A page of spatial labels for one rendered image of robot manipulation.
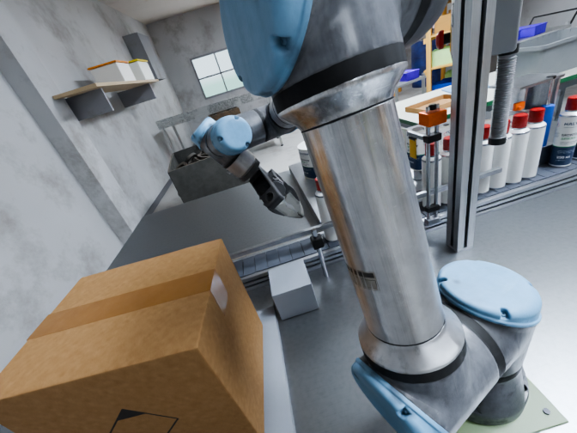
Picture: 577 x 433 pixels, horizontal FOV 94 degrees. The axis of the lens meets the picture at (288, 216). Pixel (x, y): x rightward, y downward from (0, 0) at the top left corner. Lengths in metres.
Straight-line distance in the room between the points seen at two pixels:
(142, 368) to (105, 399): 0.09
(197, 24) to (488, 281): 8.49
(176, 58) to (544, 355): 8.59
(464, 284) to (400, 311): 0.16
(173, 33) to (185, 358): 8.51
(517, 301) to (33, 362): 0.64
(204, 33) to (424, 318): 8.48
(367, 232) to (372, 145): 0.08
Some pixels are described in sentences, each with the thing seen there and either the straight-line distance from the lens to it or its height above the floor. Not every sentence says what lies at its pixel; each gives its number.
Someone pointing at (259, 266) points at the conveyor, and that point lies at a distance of 0.83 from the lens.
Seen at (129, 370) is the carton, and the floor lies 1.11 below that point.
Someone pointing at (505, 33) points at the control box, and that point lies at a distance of 0.70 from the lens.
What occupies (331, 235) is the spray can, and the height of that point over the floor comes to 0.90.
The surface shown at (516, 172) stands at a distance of 1.06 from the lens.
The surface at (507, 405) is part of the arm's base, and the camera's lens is 0.58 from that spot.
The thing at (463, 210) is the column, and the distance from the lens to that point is 0.78.
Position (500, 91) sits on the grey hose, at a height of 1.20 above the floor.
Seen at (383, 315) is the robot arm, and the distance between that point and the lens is 0.31.
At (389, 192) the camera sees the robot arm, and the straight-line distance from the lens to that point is 0.24.
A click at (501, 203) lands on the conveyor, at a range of 1.04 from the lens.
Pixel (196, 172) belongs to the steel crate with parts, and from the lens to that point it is 3.14.
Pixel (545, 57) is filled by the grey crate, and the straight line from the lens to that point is 2.74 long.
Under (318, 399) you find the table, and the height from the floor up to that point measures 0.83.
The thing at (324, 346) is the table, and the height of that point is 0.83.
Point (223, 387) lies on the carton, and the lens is 0.44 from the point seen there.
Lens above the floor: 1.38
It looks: 29 degrees down
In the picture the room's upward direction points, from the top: 17 degrees counter-clockwise
